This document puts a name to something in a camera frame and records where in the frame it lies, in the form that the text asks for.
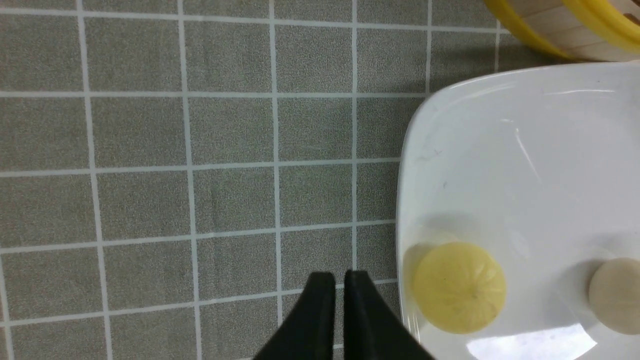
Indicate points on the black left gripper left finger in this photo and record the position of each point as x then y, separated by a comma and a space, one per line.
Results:
307, 333

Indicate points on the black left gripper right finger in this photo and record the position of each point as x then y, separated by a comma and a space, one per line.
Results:
371, 331

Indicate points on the yellow steamed bun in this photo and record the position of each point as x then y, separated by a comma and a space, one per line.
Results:
459, 288

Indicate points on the white steamed bun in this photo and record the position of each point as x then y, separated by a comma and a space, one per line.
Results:
614, 295

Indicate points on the white square plate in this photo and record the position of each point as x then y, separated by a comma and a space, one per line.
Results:
539, 167

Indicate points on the grey checkered tablecloth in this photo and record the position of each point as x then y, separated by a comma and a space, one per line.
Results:
173, 170

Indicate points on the bamboo steamer basket yellow rim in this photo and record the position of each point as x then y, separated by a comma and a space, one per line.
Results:
585, 30

